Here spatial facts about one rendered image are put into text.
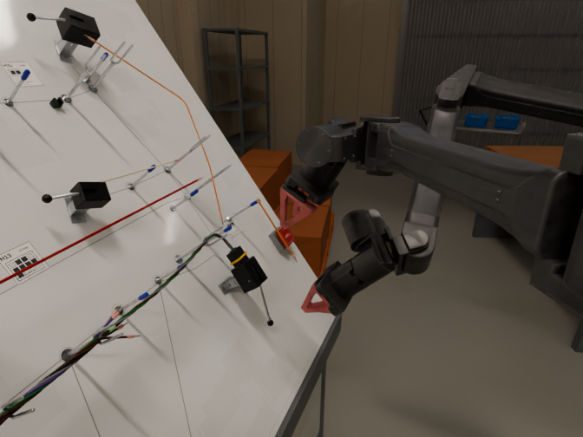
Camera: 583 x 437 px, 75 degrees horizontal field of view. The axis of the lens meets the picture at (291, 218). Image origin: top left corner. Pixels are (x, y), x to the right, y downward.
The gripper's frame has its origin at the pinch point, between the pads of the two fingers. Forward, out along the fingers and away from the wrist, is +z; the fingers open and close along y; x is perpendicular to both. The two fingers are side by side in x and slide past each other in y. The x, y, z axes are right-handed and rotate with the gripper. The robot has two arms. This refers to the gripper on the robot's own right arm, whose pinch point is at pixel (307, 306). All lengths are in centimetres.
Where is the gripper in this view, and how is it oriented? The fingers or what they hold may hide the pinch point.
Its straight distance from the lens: 77.0
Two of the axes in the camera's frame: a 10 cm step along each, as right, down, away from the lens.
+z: -6.5, 5.6, 5.2
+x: 6.4, 7.7, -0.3
